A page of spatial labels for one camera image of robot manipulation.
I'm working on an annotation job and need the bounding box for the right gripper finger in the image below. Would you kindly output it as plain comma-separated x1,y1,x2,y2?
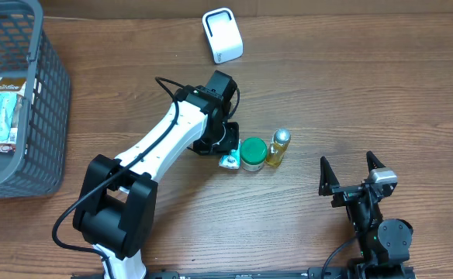
366,150,386,172
319,157,340,196

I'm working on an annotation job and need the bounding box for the small teal white packet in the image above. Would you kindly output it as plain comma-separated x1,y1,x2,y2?
219,140,241,170

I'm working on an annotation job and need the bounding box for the green lid white jar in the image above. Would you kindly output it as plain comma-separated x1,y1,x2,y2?
240,137,268,172

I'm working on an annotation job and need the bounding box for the yellow drink bottle silver cap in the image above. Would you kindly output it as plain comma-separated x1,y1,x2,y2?
265,128,292,167

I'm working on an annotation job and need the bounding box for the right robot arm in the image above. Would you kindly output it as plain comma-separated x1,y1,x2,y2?
310,151,416,279

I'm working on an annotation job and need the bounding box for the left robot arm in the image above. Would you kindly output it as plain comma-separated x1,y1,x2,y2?
73,71,240,278

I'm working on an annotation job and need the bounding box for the white barcode scanner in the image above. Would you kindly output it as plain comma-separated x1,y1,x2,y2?
202,7,244,64

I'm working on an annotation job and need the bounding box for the brown snack packet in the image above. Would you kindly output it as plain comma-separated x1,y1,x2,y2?
0,77,26,94

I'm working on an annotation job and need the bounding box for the grey plastic mesh basket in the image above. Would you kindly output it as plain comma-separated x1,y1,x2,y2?
0,0,71,198

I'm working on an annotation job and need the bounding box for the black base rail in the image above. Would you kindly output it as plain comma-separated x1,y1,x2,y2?
71,267,417,279

